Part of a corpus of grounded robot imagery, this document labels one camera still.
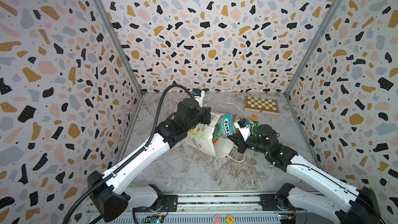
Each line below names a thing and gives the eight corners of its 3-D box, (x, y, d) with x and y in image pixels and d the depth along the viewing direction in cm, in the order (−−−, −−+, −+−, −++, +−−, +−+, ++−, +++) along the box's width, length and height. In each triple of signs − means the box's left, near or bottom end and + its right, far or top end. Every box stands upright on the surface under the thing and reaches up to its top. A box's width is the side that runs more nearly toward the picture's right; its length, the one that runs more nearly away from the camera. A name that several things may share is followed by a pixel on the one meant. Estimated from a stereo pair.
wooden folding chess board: (243, 111, 114) (244, 108, 111) (243, 99, 122) (244, 96, 119) (278, 115, 112) (280, 112, 109) (275, 102, 120) (277, 99, 118)
